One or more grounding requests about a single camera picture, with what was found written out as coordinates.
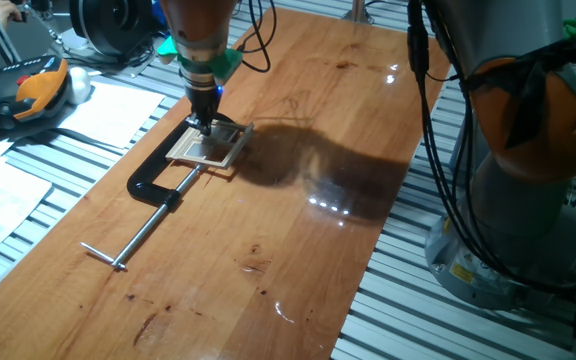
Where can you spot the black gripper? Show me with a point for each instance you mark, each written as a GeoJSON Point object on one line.
{"type": "Point", "coordinates": [203, 102]}

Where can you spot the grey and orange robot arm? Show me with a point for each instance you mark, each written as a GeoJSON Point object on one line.
{"type": "Point", "coordinates": [518, 225]}

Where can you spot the person's bare hand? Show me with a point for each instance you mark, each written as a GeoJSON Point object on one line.
{"type": "Point", "coordinates": [7, 10]}

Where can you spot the black metal C-clamp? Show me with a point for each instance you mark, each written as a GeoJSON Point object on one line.
{"type": "Point", "coordinates": [140, 187]}

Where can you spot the white paper sheet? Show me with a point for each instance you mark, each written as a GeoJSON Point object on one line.
{"type": "Point", "coordinates": [3, 210]}
{"type": "Point", "coordinates": [113, 112]}

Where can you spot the white computer mouse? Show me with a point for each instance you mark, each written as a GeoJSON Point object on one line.
{"type": "Point", "coordinates": [79, 85]}

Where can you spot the black filament spool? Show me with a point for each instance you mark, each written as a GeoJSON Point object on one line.
{"type": "Point", "coordinates": [113, 25]}

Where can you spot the glossy wooden board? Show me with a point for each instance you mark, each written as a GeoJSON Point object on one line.
{"type": "Point", "coordinates": [268, 250]}

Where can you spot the orange and black teach pendant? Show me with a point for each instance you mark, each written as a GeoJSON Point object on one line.
{"type": "Point", "coordinates": [33, 90]}

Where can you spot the miniature wooden window frame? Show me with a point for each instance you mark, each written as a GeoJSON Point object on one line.
{"type": "Point", "coordinates": [180, 145]}

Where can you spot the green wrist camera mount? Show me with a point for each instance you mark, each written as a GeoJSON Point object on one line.
{"type": "Point", "coordinates": [225, 62]}

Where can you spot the wooden frame post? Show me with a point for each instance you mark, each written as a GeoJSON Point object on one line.
{"type": "Point", "coordinates": [358, 10]}

